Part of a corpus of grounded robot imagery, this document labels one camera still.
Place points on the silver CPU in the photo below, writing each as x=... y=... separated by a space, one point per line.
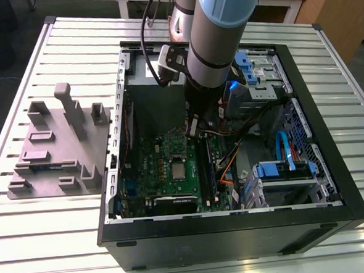
x=178 y=170

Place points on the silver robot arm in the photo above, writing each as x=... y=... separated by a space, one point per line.
x=213 y=41

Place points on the blue plastic drive carrier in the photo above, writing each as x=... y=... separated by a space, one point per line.
x=246 y=61
x=250 y=77

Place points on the grey power supply unit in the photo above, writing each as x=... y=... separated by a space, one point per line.
x=149 y=107

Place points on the metal drive cage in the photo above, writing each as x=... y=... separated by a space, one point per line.
x=266 y=94

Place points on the black RAM slot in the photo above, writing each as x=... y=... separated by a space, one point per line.
x=201 y=169
x=208 y=169
x=204 y=169

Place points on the green motherboard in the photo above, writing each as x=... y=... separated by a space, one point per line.
x=144 y=171

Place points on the hard disk in blue carrier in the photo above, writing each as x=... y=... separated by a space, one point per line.
x=269 y=170

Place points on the black graphics card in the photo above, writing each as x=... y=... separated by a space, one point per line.
x=174 y=205

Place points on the metal disk bay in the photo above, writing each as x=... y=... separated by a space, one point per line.
x=290 y=183

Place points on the blue VGA port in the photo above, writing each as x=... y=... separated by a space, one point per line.
x=119 y=207

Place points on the black PC case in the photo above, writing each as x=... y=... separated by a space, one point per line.
x=207 y=243

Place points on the grey parts rack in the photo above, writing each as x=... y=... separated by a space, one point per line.
x=65 y=156

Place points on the brown wooden cabinet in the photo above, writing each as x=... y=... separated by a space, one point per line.
x=341 y=9

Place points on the dark RAM stick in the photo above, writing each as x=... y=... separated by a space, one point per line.
x=46 y=167

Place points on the dark wrist camera box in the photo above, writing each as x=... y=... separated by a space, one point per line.
x=238 y=72

